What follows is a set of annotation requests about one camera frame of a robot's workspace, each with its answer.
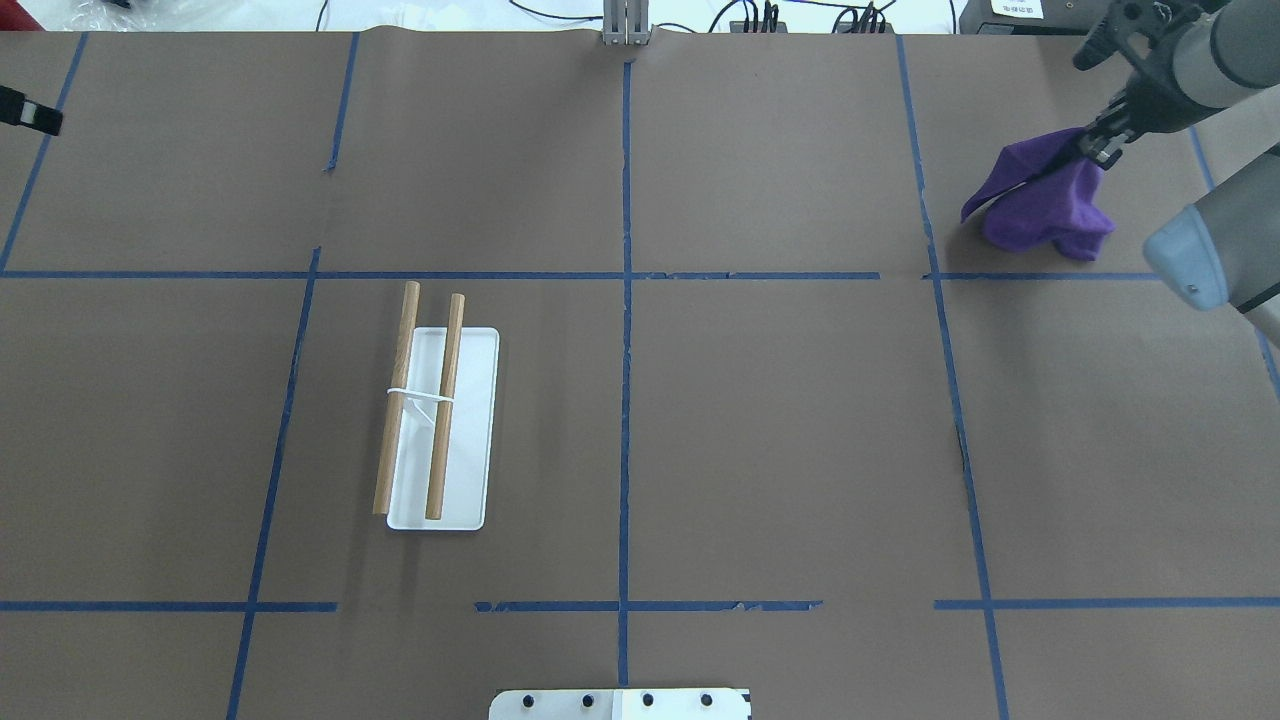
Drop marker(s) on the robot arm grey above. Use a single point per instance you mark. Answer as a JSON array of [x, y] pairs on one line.
[[1199, 66]]

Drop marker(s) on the black power strip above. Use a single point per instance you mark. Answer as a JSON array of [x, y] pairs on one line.
[[763, 26], [875, 26]]

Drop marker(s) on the black power strip right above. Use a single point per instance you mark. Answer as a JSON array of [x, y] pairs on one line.
[[875, 26]]

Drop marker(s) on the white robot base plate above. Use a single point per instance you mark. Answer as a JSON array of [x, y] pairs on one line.
[[623, 703]]

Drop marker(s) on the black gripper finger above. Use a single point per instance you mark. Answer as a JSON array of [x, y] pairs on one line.
[[18, 111]]

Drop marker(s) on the grey metal camera post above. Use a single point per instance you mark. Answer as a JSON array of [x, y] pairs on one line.
[[626, 23]]

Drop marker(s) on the black power strip left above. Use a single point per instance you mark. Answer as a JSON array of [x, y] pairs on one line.
[[763, 26]]

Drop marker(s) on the white towel rack with wooden bars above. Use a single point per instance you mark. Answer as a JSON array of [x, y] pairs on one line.
[[437, 440]]

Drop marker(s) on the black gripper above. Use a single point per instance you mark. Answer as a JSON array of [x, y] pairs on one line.
[[1150, 103]]

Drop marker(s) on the purple towel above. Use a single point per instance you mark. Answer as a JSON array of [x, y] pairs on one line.
[[1039, 192]]

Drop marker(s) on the black box with label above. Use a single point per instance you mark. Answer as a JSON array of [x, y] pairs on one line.
[[1023, 18]]

